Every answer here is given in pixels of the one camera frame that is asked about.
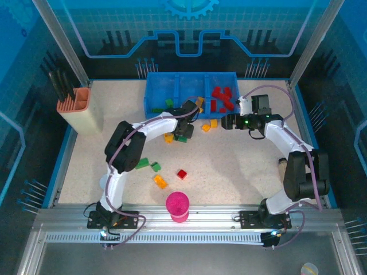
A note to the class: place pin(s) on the green lego brick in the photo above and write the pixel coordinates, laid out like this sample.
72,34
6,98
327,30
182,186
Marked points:
155,166
156,109
169,102
182,140
142,163

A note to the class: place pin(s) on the orange-yellow rounded lego piece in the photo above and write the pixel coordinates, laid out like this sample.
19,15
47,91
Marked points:
168,138

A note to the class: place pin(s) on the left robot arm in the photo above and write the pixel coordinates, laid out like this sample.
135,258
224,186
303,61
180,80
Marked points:
155,126

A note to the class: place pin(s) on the blue three-compartment bin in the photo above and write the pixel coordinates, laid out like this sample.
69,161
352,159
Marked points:
159,88

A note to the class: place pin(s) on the clear spice jar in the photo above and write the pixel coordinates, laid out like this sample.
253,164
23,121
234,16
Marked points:
282,167

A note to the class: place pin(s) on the pink cup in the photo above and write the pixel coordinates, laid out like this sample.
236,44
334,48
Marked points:
177,204

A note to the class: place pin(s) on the beige holder with orange rim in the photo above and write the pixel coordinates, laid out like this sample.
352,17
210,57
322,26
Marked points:
83,117

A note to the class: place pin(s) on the small black electronics box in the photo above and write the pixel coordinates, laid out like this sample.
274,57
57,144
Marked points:
272,236
104,233

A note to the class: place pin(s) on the grey metal lower tray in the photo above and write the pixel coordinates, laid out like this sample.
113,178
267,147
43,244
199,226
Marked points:
183,260

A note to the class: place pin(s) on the round pale disc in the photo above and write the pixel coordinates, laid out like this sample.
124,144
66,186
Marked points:
309,270

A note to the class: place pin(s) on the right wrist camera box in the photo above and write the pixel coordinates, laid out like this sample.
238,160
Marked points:
244,106

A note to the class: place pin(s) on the aluminium side rail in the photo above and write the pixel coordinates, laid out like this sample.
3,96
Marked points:
303,126

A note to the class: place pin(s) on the aluminium frame post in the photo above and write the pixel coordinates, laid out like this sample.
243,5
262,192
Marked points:
315,43
61,43

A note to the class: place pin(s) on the aluminium front rail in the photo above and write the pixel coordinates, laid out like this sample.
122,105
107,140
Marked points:
212,217

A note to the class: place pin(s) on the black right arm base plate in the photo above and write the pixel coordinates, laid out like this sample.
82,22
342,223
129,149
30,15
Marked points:
248,219

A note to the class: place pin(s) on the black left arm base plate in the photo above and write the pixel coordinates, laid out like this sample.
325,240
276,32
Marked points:
130,219

